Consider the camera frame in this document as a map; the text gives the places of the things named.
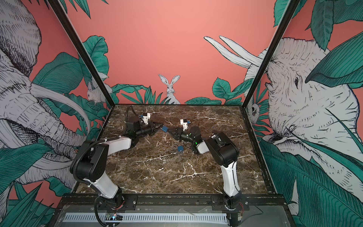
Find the blue padlock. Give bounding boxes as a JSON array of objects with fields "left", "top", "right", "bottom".
[
  {"left": 161, "top": 126, "right": 169, "bottom": 132},
  {"left": 177, "top": 146, "right": 184, "bottom": 152}
]

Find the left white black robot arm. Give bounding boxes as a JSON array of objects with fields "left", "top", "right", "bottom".
[{"left": 70, "top": 117, "right": 164, "bottom": 210}]

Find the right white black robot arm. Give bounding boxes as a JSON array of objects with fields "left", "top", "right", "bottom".
[{"left": 166, "top": 126, "right": 242, "bottom": 210}]

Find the small green circuit board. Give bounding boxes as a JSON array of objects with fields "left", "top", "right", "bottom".
[{"left": 105, "top": 213, "right": 123, "bottom": 221}]

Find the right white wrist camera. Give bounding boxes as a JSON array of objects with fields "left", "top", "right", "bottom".
[{"left": 180, "top": 119, "right": 191, "bottom": 131}]

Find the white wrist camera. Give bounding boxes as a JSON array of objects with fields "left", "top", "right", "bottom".
[
  {"left": 180, "top": 119, "right": 191, "bottom": 131},
  {"left": 140, "top": 113, "right": 151, "bottom": 125}
]

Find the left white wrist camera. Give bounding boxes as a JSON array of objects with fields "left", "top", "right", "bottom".
[{"left": 140, "top": 113, "right": 151, "bottom": 125}]

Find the black corrugated cable left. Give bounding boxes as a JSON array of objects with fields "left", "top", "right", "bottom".
[{"left": 69, "top": 140, "right": 106, "bottom": 185}]

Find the left black frame post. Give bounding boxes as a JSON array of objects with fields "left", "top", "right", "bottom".
[{"left": 48, "top": 0, "right": 115, "bottom": 108}]

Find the black frame post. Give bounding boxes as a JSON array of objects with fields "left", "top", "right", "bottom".
[
  {"left": 242, "top": 0, "right": 300, "bottom": 109},
  {"left": 48, "top": 0, "right": 115, "bottom": 108}
]

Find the right black frame post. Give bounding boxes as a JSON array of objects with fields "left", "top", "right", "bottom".
[{"left": 242, "top": 0, "right": 300, "bottom": 109}]

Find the black front mounting rail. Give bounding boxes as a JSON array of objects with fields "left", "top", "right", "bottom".
[{"left": 56, "top": 193, "right": 287, "bottom": 212}]

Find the white perforated cable tray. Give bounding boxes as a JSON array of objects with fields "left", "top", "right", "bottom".
[{"left": 63, "top": 213, "right": 227, "bottom": 224}]

